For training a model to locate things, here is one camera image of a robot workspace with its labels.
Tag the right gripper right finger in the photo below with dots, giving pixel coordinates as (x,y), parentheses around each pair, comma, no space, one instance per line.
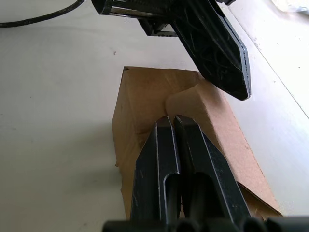
(207,174)

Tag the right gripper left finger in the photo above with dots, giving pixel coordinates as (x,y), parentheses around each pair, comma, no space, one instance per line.
(154,169)

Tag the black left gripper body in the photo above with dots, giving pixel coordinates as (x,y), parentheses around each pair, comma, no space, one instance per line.
(125,3)

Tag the small brown cardboard box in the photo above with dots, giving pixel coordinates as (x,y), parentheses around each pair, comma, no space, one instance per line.
(144,96)

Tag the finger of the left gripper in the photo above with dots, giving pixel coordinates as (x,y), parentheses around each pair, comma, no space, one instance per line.
(245,67)
(212,48)

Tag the clear plastic bag with contents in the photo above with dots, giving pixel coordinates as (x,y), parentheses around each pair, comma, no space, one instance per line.
(297,4)

